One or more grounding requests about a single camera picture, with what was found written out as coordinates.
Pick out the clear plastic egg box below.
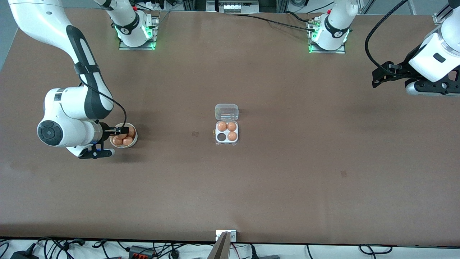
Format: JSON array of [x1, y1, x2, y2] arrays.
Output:
[[215, 104, 239, 146]]

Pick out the white round bowl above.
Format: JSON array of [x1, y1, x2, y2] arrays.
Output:
[[110, 122, 138, 148]]

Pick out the black orange connector block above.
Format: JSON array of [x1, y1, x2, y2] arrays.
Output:
[[129, 246, 156, 259]]

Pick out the white power strip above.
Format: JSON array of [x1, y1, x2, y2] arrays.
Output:
[[223, 1, 260, 14]]

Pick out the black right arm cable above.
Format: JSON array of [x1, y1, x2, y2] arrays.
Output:
[[78, 81, 127, 127]]

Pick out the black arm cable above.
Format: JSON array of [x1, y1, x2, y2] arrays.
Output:
[[78, 81, 127, 127], [364, 0, 410, 78]]

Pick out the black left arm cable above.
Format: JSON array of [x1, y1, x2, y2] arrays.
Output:
[[364, 0, 410, 78]]

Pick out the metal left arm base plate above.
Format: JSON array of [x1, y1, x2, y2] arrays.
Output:
[[308, 18, 346, 54]]

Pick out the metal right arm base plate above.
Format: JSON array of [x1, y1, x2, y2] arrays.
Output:
[[119, 16, 158, 51]]

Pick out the thin black table cable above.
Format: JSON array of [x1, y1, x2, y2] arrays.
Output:
[[230, 14, 317, 31]]

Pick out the aluminium camera pole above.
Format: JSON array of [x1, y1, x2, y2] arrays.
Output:
[[208, 231, 231, 259]]

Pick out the black looped cable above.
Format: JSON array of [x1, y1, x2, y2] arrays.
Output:
[[359, 245, 393, 255]]

